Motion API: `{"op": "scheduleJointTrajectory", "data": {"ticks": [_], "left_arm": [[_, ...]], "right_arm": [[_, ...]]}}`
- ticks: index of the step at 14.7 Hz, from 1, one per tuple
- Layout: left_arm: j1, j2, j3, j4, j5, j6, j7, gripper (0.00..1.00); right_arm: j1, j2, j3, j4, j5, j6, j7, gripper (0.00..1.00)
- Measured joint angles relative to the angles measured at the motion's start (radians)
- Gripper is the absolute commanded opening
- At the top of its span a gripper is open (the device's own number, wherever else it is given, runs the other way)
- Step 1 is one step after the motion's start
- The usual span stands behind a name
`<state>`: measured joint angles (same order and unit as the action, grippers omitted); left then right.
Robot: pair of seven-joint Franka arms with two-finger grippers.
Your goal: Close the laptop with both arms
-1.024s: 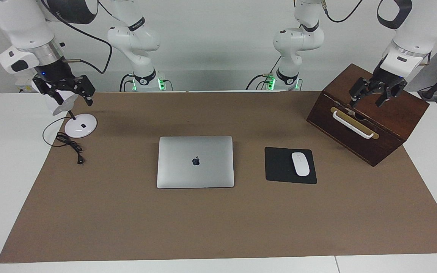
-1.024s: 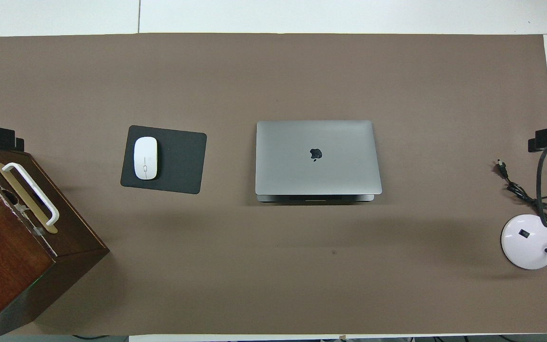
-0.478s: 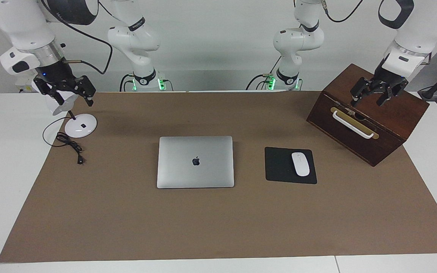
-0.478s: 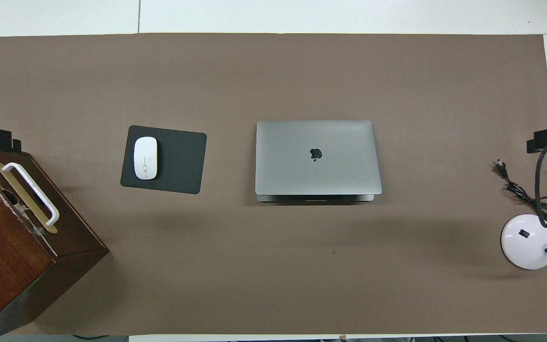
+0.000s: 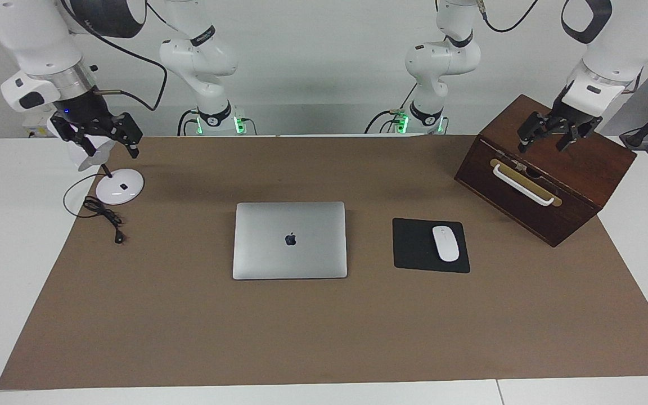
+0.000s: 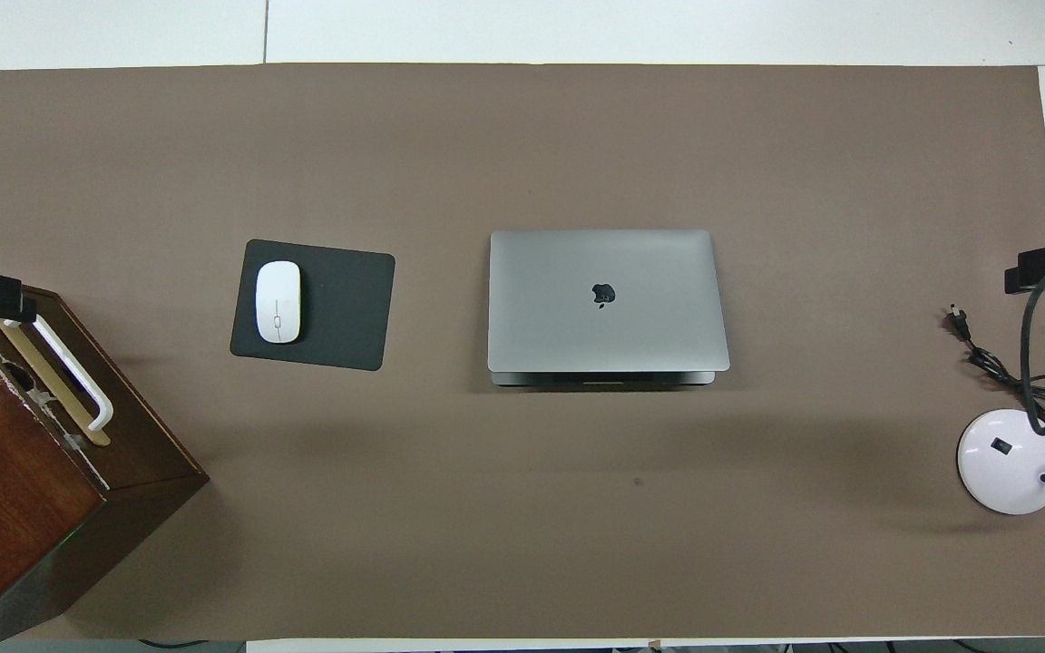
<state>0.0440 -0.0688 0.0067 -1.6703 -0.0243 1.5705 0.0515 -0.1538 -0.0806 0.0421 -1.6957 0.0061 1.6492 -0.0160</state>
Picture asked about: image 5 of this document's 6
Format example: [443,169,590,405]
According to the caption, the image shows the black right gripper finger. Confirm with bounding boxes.
[113,112,143,158]
[51,118,98,158]

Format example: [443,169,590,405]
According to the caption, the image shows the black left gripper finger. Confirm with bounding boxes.
[556,125,581,151]
[517,111,551,154]

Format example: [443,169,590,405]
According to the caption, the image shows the grey aluminium laptop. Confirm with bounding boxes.
[232,201,348,281]

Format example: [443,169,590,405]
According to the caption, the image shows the white power strip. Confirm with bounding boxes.
[23,115,50,138]

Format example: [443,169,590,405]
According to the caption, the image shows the dark wooden box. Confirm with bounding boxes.
[454,94,637,248]

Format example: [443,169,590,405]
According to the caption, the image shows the white desk lamp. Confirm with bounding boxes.
[47,112,145,205]

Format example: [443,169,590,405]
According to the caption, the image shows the white computer mouse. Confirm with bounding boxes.
[432,226,460,263]

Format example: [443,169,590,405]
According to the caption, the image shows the black mouse pad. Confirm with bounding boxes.
[393,218,471,274]

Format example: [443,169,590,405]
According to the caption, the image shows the brown table mat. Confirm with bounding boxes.
[0,135,648,390]

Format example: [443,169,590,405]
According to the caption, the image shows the black arm base cable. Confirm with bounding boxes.
[364,83,418,134]
[177,109,200,136]

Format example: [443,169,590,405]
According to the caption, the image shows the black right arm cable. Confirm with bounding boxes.
[60,0,168,111]

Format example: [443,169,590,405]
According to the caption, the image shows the brass handle plate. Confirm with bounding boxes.
[490,159,563,208]

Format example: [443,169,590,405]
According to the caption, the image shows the white box handle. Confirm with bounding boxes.
[493,163,555,207]

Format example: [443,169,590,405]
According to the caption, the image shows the black lamp power cable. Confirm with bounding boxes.
[63,172,128,245]

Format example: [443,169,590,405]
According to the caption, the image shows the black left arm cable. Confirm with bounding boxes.
[473,0,541,33]

